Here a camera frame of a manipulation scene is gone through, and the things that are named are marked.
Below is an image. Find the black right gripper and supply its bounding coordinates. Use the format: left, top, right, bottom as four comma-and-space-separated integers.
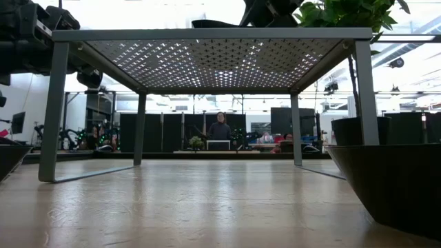
240, 0, 306, 28

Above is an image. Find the wavy square black plate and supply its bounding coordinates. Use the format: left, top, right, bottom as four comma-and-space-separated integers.
0, 144, 34, 183
325, 143, 441, 242
191, 19, 247, 30

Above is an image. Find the grey perforated metal shelf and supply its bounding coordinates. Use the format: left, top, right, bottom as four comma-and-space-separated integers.
37, 27, 380, 183

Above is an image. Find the black monitor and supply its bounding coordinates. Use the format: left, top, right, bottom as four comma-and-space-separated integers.
11, 111, 27, 135

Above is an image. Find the green leafy plant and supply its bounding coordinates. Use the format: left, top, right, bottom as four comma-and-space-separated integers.
295, 0, 411, 118

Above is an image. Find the black shelving rack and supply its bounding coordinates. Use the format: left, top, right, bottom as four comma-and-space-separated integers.
84, 90, 117, 132

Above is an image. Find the black ceiling spotlight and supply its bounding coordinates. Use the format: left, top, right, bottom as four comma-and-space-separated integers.
323, 81, 340, 94
388, 56, 406, 69

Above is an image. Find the black display panel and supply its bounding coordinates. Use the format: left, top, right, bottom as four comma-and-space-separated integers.
269, 107, 316, 136

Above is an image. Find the distant robot with green lights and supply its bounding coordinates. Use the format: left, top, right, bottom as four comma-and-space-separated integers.
58, 123, 122, 152

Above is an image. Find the person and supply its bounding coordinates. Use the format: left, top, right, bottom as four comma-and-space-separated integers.
207, 111, 234, 141

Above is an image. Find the white framed monitor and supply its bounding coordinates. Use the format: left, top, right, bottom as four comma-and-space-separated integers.
205, 138, 232, 152

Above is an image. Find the small distant potted plant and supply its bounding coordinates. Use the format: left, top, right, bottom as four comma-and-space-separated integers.
188, 135, 205, 152

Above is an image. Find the dark round plant pot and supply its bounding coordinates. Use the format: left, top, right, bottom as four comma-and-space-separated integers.
330, 116, 393, 146

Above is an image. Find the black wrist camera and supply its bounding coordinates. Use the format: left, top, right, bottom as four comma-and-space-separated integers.
44, 3, 82, 31

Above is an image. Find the black partition wall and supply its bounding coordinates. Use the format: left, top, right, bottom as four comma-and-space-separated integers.
382, 111, 441, 145
119, 112, 247, 153

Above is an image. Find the black aluminium table frame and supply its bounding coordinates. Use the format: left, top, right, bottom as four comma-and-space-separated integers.
22, 151, 331, 165

